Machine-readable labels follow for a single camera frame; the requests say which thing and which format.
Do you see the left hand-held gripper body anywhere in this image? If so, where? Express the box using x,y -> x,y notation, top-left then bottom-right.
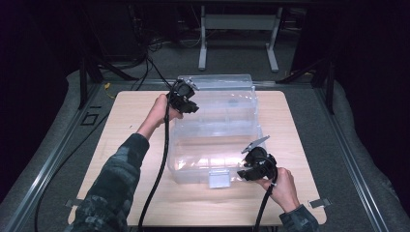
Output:
165,76 -> 200,114

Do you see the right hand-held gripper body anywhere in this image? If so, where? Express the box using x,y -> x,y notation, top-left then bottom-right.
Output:
241,134 -> 278,182

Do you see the clear plastic tiered storage box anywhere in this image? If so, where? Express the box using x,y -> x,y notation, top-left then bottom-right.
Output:
166,73 -> 269,189

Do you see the person's left hand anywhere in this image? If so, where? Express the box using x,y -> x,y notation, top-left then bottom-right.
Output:
145,93 -> 184,131

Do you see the person's right hand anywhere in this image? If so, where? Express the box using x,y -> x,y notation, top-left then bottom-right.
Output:
255,166 -> 302,214

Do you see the small yellow floor item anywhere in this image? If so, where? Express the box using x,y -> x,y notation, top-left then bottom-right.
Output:
102,82 -> 116,100

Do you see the black metal stand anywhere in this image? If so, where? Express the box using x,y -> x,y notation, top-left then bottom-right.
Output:
276,57 -> 337,116
77,57 -> 136,110

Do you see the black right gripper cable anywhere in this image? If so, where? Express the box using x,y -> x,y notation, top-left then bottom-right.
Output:
251,165 -> 278,232

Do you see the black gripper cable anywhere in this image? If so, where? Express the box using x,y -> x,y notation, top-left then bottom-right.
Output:
137,93 -> 172,232
251,165 -> 278,232

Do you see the tangle of floor cables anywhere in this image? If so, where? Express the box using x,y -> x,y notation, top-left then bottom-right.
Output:
128,3 -> 202,91

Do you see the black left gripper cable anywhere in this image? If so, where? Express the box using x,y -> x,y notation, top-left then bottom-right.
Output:
137,93 -> 172,232

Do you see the grey metal desk frame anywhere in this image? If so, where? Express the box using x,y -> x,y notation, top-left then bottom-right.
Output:
197,5 -> 284,73

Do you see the aluminium floor rail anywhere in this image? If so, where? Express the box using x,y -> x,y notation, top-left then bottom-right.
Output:
313,86 -> 392,232
5,82 -> 102,232

